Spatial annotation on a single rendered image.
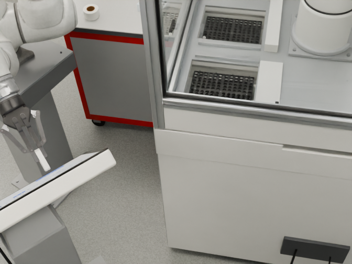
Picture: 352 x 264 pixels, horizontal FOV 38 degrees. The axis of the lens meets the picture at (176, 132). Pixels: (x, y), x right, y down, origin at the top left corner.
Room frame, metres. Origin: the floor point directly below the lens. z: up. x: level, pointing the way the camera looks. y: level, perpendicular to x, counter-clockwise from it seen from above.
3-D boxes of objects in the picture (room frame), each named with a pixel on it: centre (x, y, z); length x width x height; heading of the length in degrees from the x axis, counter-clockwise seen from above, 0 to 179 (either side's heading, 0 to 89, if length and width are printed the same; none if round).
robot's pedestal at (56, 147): (1.53, 0.67, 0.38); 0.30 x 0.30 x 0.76; 52
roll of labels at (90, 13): (1.88, 0.35, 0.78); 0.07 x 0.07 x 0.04
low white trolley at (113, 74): (2.07, 0.15, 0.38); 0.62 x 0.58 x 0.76; 166
